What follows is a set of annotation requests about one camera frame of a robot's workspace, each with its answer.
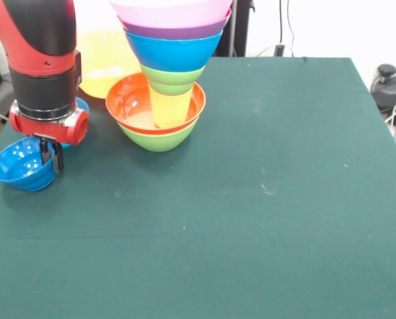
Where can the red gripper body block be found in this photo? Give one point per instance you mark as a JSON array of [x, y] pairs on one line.
[[68, 129]]

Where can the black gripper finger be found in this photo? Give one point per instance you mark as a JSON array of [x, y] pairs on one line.
[[45, 151], [58, 156]]

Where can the small dark blue bowl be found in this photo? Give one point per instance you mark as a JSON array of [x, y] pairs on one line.
[[18, 169]]

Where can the red plastic bowl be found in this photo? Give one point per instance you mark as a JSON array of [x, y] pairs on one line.
[[128, 109]]

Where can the yellow plastic cup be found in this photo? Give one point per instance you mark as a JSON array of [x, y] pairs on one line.
[[169, 109]]

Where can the small green ribbed bowl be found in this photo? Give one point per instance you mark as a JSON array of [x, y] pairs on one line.
[[174, 78]]

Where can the bright blue plastic bowl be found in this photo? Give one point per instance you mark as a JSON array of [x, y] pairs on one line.
[[174, 53]]

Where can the purple plastic bowl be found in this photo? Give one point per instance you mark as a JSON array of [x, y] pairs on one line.
[[178, 31]]

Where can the pink plastic bowl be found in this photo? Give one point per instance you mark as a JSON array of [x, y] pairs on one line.
[[171, 13]]

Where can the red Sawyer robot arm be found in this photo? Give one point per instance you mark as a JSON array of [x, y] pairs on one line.
[[42, 50]]

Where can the translucent teal plastic bowl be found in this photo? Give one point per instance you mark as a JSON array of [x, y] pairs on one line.
[[83, 104]]

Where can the orange plastic bowl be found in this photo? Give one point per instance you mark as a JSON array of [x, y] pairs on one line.
[[101, 66]]

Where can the large green plastic bowl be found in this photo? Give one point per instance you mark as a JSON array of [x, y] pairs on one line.
[[158, 141]]

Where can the dark green table cloth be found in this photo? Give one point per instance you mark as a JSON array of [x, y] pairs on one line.
[[251, 232]]

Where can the black pedestal foot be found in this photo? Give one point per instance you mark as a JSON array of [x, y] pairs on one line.
[[2, 96], [389, 86]]

